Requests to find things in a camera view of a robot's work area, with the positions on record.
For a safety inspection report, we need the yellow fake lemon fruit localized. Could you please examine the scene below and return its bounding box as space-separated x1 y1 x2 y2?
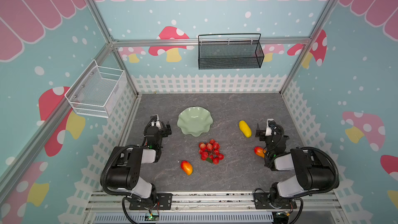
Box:
239 120 252 138

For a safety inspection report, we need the red orange mango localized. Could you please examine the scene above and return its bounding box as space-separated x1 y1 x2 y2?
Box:
180 161 193 175
254 146 266 158

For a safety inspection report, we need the red cherry tomato bunch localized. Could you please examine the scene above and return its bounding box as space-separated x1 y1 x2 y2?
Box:
199 139 224 164

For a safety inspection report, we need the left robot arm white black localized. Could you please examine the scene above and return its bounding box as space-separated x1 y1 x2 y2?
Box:
100 115 172 209

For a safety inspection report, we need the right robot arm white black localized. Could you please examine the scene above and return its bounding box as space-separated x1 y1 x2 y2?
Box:
254 119 340 209

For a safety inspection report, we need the green scalloped fruit bowl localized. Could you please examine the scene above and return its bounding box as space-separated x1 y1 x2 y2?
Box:
177 106 214 137

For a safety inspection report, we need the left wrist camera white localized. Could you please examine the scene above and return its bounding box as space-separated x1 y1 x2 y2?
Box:
154 115 164 130

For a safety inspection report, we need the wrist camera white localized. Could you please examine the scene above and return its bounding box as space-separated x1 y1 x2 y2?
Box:
154 115 164 130
265 119 276 136

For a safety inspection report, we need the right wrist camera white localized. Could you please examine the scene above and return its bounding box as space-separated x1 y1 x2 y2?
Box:
265 119 276 136

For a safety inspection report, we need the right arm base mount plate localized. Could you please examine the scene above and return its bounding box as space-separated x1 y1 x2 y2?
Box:
253 191 297 211

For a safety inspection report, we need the white wire wall basket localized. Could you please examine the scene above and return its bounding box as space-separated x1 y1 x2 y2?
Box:
65 60 127 118

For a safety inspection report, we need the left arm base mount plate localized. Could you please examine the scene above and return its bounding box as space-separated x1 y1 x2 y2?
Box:
129 193 173 211

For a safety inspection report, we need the aluminium front rail frame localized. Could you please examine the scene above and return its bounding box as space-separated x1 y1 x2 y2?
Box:
81 190 349 224

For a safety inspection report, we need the black mesh wall basket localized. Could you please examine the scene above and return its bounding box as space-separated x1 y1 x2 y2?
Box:
198 33 265 70

